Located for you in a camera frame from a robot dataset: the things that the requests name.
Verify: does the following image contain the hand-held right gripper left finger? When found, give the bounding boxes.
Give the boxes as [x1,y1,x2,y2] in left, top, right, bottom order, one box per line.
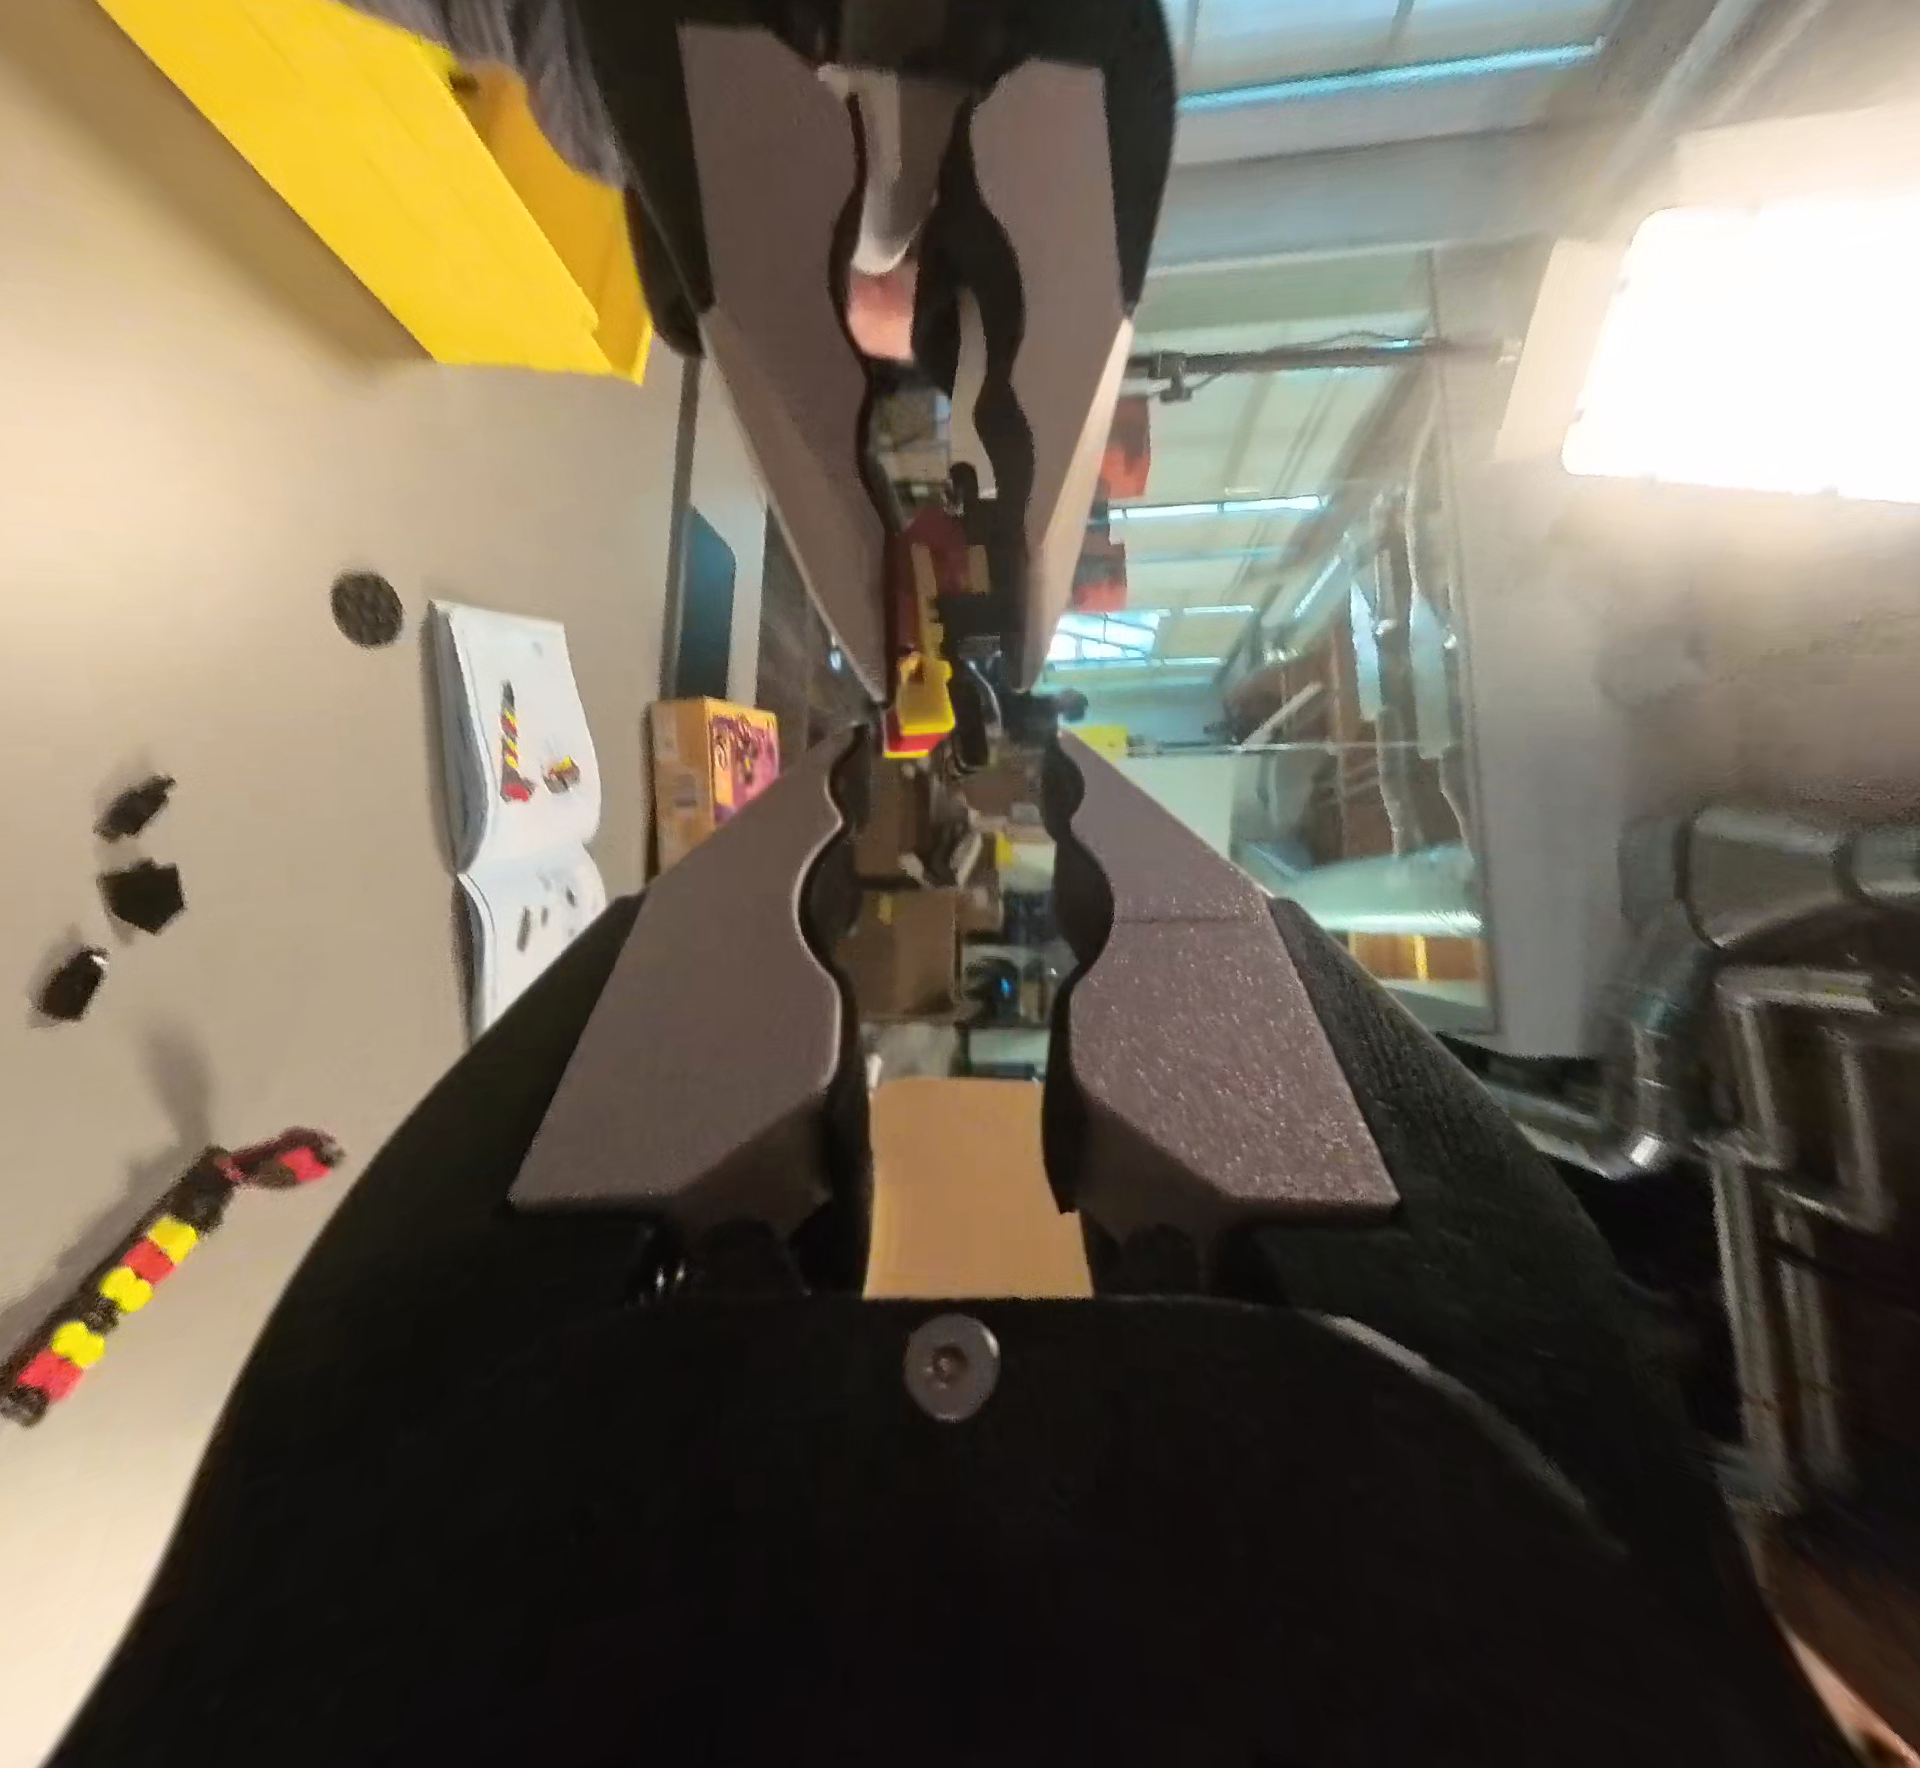
[507,726,882,1234]

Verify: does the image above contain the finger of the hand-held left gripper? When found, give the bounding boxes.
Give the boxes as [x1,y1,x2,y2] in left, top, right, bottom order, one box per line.
[953,54,1136,695]
[675,21,905,706]

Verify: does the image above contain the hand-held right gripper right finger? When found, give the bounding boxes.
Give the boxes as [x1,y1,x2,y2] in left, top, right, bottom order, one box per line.
[1041,735,1401,1234]

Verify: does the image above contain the red yellow black lego assembly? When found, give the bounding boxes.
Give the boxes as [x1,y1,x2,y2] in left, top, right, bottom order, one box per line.
[882,491,1002,764]

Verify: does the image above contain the yellow plastic bin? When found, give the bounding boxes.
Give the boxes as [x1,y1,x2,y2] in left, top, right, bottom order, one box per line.
[0,0,656,388]

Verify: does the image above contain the orange lego set box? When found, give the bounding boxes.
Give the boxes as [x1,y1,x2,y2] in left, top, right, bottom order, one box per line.
[649,695,783,881]

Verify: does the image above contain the open lego instruction booklet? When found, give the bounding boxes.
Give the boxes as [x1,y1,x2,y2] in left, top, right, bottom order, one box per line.
[427,596,611,1047]

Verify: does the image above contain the long lego strip assembly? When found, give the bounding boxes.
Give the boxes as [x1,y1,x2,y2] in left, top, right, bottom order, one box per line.
[0,1126,345,1429]

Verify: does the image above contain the person's left hand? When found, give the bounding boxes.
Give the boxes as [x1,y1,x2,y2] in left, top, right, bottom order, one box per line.
[845,259,919,364]

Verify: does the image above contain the brown cardboard box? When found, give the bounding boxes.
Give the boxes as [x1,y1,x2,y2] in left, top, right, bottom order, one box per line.
[842,885,962,1017]
[862,1075,1096,1301]

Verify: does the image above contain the black light stand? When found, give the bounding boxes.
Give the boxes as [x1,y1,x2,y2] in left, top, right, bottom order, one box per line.
[1124,338,1449,399]

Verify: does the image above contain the silver metal pipes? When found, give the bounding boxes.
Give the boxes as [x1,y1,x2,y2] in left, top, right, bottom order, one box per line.
[1611,806,1920,1515]

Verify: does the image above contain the studio light panel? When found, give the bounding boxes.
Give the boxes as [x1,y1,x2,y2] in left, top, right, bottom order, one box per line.
[1558,199,1920,503]

